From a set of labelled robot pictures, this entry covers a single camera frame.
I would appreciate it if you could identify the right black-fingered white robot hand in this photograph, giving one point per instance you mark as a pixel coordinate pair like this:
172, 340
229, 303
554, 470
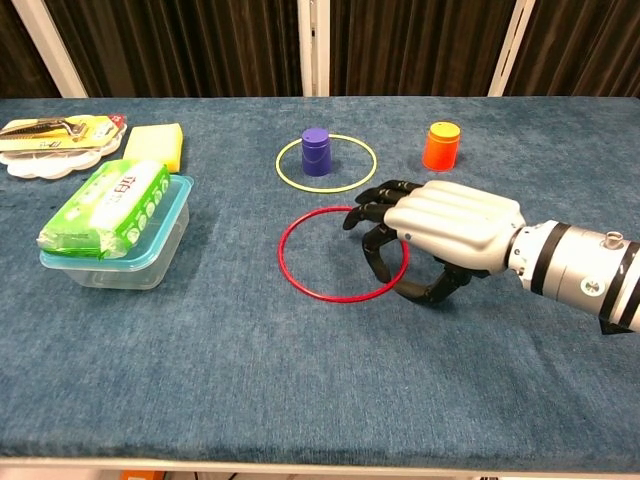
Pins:
450, 220

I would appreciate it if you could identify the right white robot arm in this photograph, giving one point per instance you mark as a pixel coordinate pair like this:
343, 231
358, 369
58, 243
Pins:
575, 265

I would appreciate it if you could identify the orange cup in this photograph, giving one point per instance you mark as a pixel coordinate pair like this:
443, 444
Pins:
441, 147

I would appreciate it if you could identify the blue cup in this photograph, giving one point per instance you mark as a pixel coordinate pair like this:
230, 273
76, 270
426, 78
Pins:
316, 152

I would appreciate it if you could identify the dark pleated curtain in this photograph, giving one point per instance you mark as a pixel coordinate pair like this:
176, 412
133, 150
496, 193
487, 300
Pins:
185, 47
415, 47
20, 55
585, 47

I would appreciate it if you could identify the blue felt table cloth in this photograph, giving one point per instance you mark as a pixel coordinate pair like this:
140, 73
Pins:
250, 360

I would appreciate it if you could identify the yellow sponge block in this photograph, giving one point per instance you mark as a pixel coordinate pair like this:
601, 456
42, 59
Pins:
152, 142

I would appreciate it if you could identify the clear container with blue lid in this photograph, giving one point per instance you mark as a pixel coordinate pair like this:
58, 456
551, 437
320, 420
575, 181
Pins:
140, 265

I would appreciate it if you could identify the green wet wipes pack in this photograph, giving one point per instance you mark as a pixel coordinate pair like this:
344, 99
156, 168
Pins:
110, 205

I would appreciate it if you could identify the packaged metal peeler card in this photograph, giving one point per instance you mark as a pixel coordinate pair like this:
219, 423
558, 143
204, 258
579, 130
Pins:
55, 132

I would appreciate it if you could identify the white scalloped plate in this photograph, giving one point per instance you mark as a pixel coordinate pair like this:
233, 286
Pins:
45, 165

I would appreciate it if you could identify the white partition post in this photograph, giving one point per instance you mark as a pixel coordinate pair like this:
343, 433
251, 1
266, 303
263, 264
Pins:
57, 50
510, 47
313, 47

